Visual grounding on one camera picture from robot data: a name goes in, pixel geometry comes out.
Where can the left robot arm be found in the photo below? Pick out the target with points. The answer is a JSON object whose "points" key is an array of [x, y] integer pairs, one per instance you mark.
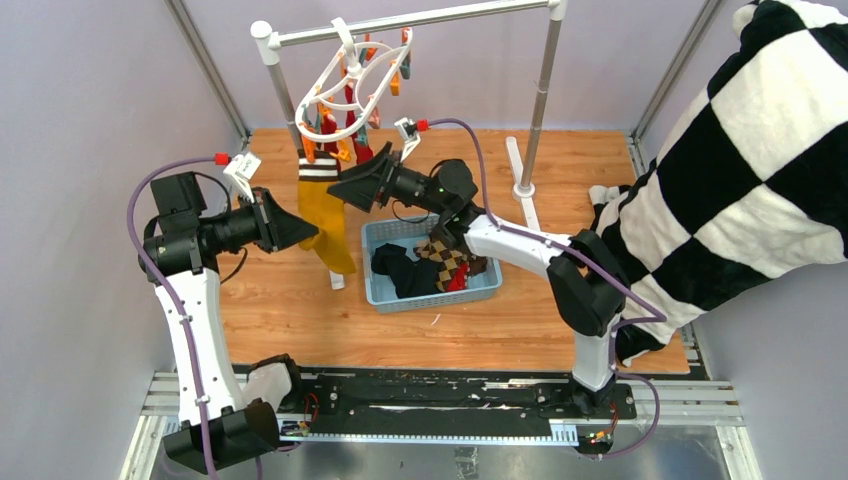
{"points": [[221, 421]]}

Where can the white grey drying rack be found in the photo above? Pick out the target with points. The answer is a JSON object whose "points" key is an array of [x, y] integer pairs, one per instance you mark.
{"points": [[394, 34]]}

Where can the black white checkered blanket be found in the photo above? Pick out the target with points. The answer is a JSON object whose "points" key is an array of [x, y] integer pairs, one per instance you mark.
{"points": [[749, 185]]}

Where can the white round sock hanger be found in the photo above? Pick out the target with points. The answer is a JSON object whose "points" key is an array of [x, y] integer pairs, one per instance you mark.
{"points": [[354, 83]]}

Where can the red snowflake christmas sock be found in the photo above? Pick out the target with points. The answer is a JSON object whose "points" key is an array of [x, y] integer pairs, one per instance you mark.
{"points": [[459, 279]]}

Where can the light blue plastic basket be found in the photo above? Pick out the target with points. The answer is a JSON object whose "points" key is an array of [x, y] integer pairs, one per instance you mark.
{"points": [[380, 290]]}

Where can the brown argyle sock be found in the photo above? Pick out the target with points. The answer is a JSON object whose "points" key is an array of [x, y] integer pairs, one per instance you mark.
{"points": [[449, 260]]}

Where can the mustard yellow sock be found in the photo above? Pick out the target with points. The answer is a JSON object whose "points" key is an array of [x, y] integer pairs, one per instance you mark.
{"points": [[324, 211]]}

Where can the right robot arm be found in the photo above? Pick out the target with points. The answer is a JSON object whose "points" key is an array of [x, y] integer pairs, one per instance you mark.
{"points": [[587, 284]]}

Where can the aluminium frame rail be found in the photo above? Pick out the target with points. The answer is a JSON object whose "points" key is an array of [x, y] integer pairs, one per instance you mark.
{"points": [[690, 427]]}

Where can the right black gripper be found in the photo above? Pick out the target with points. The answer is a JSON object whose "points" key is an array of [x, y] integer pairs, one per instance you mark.
{"points": [[362, 186]]}

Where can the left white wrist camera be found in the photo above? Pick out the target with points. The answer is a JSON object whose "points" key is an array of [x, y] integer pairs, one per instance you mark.
{"points": [[239, 173]]}

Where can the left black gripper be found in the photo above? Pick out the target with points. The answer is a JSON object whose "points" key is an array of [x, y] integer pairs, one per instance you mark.
{"points": [[275, 228]]}

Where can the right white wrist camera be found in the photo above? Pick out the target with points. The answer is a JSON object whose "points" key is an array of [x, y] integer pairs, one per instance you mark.
{"points": [[409, 131]]}

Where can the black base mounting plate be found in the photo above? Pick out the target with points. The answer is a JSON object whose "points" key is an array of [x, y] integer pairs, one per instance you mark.
{"points": [[436, 405]]}

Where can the black sock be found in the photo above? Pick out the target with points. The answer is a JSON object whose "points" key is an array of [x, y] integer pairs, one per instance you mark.
{"points": [[415, 279], [391, 260]]}

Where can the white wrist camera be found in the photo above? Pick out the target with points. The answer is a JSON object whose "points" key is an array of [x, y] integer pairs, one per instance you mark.
{"points": [[409, 131], [239, 173]]}

